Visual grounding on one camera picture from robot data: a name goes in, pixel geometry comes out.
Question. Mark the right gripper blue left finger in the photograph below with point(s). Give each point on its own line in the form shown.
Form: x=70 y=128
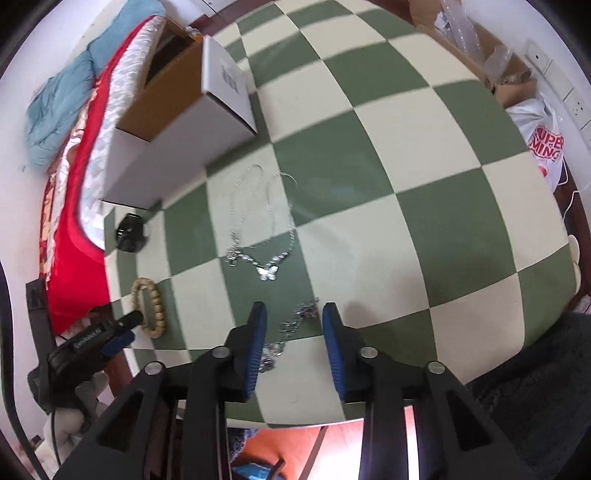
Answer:
x=245 y=344

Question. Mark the blue quilt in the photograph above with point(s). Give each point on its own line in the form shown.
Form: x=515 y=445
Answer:
x=55 y=108

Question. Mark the brown cardboard box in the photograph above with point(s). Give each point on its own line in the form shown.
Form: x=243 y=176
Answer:
x=498 y=67

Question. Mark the white red plastic bag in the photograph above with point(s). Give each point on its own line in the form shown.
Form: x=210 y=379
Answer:
x=539 y=125

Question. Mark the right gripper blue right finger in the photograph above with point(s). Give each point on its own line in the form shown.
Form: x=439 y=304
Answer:
x=343 y=344

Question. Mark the red bed cover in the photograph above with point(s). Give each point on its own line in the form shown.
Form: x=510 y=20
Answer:
x=71 y=264

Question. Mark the white cardboard jewelry box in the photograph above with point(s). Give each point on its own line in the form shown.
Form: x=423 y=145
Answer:
x=191 y=110

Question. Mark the black wristband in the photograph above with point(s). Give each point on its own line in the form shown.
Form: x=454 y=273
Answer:
x=130 y=234

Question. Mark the green white checkered tablecloth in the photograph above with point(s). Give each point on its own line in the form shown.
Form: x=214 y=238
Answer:
x=385 y=178

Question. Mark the white wall socket strip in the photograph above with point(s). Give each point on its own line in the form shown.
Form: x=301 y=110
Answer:
x=576 y=106

